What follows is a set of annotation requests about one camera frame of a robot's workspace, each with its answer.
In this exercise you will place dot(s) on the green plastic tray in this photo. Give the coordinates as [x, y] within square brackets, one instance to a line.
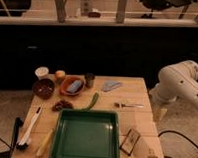
[86, 134]

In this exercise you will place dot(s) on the orange fruit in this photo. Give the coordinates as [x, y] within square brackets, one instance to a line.
[60, 75]

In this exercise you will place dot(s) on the white cup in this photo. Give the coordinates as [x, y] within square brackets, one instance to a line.
[42, 72]

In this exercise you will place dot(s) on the blue sponge in bowl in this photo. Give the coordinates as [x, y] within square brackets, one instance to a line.
[73, 87]

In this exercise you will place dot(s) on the black tongs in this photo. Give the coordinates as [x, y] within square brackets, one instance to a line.
[17, 124]

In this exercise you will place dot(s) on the dark brown bowl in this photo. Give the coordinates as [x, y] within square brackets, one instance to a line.
[43, 88]

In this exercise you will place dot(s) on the green chili pepper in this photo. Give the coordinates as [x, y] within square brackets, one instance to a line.
[92, 102]

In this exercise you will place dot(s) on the black office chair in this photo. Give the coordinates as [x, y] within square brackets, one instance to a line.
[162, 5]

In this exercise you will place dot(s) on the dark metal cup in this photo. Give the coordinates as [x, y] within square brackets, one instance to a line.
[89, 80]

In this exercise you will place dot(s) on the grey triangular cloth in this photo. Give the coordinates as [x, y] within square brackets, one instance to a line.
[110, 85]

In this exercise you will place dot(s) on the orange clay bowl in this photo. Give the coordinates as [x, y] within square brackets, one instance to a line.
[66, 82]

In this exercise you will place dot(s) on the black brown small box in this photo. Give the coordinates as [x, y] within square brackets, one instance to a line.
[129, 142]

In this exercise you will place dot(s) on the dark round stool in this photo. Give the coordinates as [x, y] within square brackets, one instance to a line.
[15, 7]

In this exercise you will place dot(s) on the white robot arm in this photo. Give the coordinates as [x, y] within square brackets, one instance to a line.
[175, 81]

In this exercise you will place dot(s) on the pale yellow corn stick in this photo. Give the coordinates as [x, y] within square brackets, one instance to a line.
[44, 144]

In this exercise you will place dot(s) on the beige wooden gripper body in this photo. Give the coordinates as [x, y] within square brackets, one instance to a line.
[159, 114]

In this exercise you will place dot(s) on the brown dried fruit cluster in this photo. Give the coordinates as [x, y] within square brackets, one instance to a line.
[62, 104]

